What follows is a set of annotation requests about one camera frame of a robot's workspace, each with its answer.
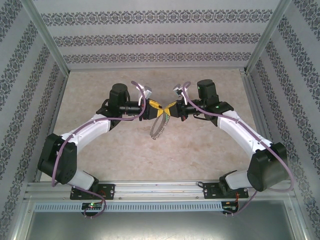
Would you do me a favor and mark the grey metal sheet panel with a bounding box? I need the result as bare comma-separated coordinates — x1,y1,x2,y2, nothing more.
24,211,305,240

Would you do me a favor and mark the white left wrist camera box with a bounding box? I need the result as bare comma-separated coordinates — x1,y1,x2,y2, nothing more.
136,83,154,106

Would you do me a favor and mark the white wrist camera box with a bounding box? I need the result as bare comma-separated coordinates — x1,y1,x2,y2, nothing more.
172,82,191,106
136,83,154,106

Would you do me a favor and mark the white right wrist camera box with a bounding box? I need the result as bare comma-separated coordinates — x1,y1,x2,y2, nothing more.
172,82,191,106

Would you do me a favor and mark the aluminium table side rail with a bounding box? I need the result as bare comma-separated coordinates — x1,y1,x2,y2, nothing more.
33,71,71,182
240,69,286,181

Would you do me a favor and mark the aluminium frame post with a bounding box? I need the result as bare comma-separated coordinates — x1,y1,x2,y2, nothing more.
245,0,294,75
19,0,71,75

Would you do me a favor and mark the aluminium mounting rail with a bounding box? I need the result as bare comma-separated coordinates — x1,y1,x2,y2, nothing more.
24,179,295,200

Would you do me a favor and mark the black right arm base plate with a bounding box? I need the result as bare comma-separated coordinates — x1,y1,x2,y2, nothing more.
201,181,250,200

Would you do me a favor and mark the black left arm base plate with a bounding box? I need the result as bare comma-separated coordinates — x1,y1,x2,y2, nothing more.
69,183,116,201

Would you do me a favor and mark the slotted grey cable duct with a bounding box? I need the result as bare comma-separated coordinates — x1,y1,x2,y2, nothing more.
33,201,223,213

